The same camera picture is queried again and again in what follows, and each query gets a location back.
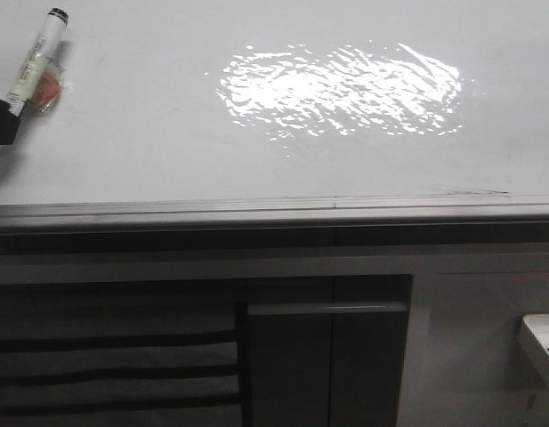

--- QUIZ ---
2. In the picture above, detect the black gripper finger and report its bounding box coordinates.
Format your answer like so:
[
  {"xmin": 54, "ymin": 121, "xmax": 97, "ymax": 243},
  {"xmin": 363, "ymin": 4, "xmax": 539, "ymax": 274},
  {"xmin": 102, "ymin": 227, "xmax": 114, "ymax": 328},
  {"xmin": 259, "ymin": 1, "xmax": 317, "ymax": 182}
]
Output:
[{"xmin": 0, "ymin": 100, "xmax": 20, "ymax": 145}]

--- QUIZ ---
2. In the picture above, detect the white whiteboard marker black tip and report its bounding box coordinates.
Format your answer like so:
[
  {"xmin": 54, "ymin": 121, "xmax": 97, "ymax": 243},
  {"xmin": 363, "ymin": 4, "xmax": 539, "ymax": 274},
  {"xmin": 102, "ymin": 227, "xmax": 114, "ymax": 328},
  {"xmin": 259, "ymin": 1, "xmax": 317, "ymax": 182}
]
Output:
[{"xmin": 0, "ymin": 7, "xmax": 70, "ymax": 162}]

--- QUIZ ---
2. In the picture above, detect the dark grey cabinet panel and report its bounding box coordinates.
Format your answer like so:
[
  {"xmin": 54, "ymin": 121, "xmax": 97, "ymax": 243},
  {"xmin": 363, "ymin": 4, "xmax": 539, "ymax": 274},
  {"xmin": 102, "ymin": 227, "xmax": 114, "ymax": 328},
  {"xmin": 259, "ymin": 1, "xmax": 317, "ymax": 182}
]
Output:
[{"xmin": 247, "ymin": 302, "xmax": 408, "ymax": 426}]

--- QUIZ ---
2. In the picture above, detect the white tray at right edge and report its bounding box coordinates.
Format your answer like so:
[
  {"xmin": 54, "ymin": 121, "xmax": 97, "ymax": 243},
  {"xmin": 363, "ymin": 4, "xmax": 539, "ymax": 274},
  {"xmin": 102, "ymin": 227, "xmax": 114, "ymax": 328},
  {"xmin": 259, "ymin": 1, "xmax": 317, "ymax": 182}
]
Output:
[{"xmin": 518, "ymin": 314, "xmax": 549, "ymax": 389}]

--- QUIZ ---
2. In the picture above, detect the white whiteboard with metal frame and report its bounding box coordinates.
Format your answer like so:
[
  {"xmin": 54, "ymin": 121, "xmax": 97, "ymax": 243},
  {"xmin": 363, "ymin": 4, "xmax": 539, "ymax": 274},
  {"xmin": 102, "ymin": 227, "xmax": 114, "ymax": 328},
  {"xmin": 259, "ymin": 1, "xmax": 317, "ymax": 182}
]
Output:
[{"xmin": 0, "ymin": 1, "xmax": 549, "ymax": 233}]

